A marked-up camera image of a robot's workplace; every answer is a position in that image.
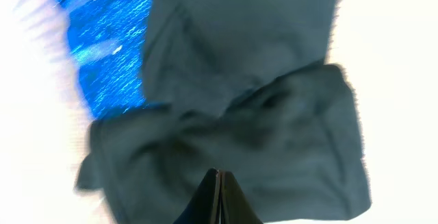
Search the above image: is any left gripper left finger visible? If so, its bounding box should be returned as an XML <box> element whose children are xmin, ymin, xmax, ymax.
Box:
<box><xmin>173</xmin><ymin>169</ymin><xmax>220</xmax><ymax>224</ymax></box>

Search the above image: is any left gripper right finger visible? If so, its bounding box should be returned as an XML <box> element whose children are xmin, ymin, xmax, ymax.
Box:
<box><xmin>219</xmin><ymin>171</ymin><xmax>263</xmax><ymax>224</ymax></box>

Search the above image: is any black cloth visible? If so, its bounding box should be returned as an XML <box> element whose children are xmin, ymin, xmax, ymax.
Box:
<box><xmin>76</xmin><ymin>65</ymin><xmax>371</xmax><ymax>223</ymax></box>
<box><xmin>141</xmin><ymin>0</ymin><xmax>336</xmax><ymax>116</ymax></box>

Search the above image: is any blue sparkly cloth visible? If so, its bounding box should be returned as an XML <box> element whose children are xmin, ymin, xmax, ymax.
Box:
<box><xmin>57</xmin><ymin>0</ymin><xmax>153</xmax><ymax>119</ymax></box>

